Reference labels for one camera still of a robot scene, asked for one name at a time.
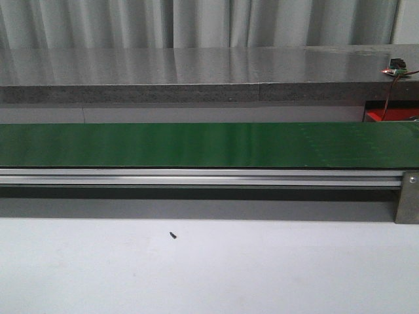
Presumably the red plastic tray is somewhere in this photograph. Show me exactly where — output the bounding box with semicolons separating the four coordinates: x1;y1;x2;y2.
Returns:
364;108;418;122

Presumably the aluminium conveyor frame rail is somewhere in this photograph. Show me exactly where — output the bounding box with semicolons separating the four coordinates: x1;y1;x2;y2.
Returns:
1;168;418;188

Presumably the small green circuit board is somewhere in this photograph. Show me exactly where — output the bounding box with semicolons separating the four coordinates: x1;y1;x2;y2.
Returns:
381;68;408;77

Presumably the red and black wire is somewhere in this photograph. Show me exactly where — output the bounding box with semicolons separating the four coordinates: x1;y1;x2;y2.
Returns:
381;69;419;120

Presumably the green conveyor belt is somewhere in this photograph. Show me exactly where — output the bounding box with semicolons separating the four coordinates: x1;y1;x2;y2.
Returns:
1;122;418;169

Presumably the small black connector block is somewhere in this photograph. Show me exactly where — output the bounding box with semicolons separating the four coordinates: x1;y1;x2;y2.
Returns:
390;58;406;69

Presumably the steel conveyor support bracket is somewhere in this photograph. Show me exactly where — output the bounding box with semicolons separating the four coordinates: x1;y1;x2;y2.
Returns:
395;171;419;224

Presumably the grey stone shelf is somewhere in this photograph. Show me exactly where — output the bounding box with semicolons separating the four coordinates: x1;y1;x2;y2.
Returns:
1;44;418;104

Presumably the grey curtain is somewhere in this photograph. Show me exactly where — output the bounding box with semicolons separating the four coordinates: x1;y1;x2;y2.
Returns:
1;0;418;48

